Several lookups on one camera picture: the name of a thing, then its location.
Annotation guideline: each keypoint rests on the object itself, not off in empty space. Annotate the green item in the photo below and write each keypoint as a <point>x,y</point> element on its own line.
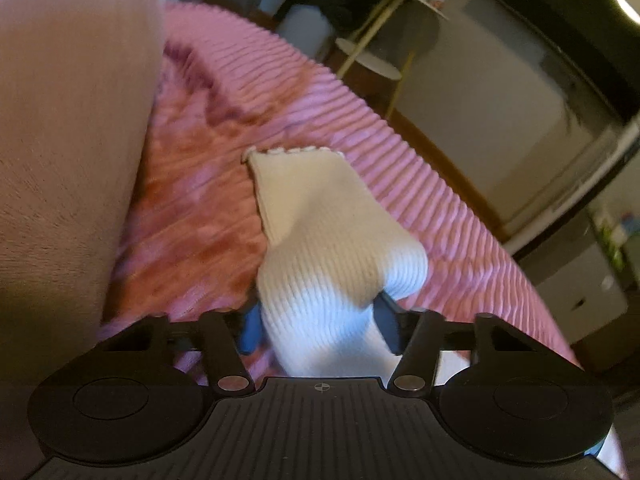
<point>612,247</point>

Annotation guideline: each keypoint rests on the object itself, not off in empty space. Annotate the white ribbed sock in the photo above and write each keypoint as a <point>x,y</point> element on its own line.
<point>325,240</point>

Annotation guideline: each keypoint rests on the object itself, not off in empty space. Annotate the pink ribbed blanket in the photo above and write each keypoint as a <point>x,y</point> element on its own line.
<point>215,170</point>

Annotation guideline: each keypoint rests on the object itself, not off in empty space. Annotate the grey cabinet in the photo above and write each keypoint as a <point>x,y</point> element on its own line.
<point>565,295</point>

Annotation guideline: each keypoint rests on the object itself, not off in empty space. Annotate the white chair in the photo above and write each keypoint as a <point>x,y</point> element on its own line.
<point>305,30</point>

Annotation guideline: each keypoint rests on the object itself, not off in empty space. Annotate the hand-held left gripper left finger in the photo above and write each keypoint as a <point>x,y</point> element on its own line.
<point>250,334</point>

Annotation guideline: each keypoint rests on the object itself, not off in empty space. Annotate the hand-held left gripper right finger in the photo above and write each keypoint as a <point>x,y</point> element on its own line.
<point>387,321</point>

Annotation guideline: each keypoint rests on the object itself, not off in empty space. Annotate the round side table yellow legs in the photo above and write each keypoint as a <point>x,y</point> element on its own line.
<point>370,60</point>

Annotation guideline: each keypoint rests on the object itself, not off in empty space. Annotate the black cloth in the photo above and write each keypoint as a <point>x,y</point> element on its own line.
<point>345,2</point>

